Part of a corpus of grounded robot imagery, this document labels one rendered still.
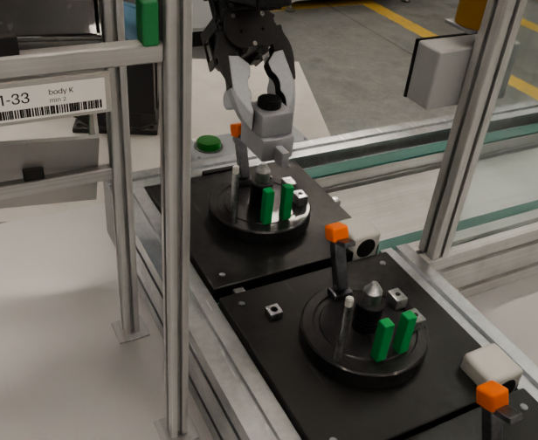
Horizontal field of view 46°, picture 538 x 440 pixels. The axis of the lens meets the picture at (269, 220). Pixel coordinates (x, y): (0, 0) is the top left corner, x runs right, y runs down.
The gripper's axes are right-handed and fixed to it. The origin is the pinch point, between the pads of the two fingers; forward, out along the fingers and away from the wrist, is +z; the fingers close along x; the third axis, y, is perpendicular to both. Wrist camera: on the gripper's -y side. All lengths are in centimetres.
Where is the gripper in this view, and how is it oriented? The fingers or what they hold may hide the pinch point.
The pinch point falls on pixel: (270, 115)
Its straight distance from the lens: 80.3
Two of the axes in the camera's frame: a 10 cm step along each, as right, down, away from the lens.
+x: -8.9, 2.1, -4.2
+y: -4.0, 1.4, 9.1
